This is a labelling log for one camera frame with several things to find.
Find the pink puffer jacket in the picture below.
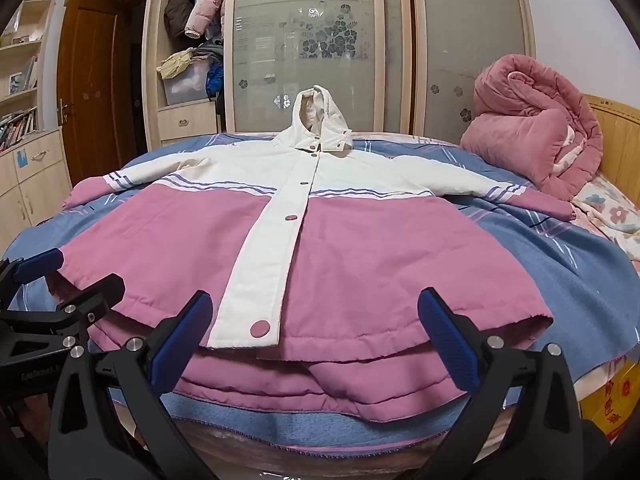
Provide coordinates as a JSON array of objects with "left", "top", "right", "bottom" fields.
[{"left": 184, "top": 0, "right": 229, "bottom": 41}]

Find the yellow cardboard box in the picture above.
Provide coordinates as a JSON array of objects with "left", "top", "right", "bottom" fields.
[{"left": 575, "top": 355, "right": 640, "bottom": 442}]

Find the row of books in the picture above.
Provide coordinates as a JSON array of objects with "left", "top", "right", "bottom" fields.
[{"left": 0, "top": 107, "right": 39, "bottom": 153}]

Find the blue striped blanket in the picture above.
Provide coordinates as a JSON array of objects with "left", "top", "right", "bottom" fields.
[{"left": 0, "top": 131, "right": 640, "bottom": 456}]

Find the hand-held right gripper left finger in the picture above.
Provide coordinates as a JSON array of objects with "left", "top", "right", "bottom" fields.
[{"left": 47, "top": 290, "right": 221, "bottom": 480}]

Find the pink quilt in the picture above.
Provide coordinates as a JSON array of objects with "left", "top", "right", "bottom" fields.
[{"left": 459, "top": 52, "right": 607, "bottom": 202}]

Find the dark brown jacket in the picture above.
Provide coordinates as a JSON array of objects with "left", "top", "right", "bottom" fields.
[{"left": 163, "top": 0, "right": 202, "bottom": 39}]

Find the wooden bed headboard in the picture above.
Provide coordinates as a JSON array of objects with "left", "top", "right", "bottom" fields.
[{"left": 582, "top": 92, "right": 640, "bottom": 197}]

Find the grey cloth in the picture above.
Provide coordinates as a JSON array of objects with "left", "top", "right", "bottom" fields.
[{"left": 192, "top": 36, "right": 225, "bottom": 64}]

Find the beige wardrobe with glass doors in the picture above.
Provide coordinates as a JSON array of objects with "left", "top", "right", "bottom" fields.
[{"left": 141, "top": 0, "right": 539, "bottom": 155}]

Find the beige bookshelf cabinet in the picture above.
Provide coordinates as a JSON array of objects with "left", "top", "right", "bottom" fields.
[{"left": 0, "top": 0, "right": 74, "bottom": 252}]

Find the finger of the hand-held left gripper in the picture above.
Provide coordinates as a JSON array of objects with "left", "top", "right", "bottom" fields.
[
  {"left": 50, "top": 273, "right": 127, "bottom": 332},
  {"left": 0, "top": 249, "right": 66, "bottom": 287}
]

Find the brown wooden door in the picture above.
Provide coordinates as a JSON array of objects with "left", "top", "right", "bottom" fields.
[{"left": 56, "top": 0, "right": 140, "bottom": 187}]

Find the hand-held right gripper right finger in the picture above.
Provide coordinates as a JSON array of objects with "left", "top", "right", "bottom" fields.
[{"left": 417, "top": 287, "right": 612, "bottom": 480}]

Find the beige crumpled cloth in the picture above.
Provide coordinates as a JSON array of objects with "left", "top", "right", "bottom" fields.
[{"left": 156, "top": 47, "right": 199, "bottom": 80}]

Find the floral bed sheet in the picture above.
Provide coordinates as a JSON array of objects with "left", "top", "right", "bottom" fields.
[{"left": 570, "top": 172, "right": 640, "bottom": 262}]

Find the clear plastic storage box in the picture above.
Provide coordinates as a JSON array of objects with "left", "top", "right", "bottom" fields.
[{"left": 162, "top": 60, "right": 217, "bottom": 107}]

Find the pink and white hooded jacket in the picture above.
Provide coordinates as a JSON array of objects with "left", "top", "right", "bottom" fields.
[{"left": 47, "top": 85, "right": 576, "bottom": 422}]

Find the blue cloth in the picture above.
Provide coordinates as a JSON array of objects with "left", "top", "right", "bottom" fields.
[{"left": 205, "top": 61, "right": 225, "bottom": 99}]

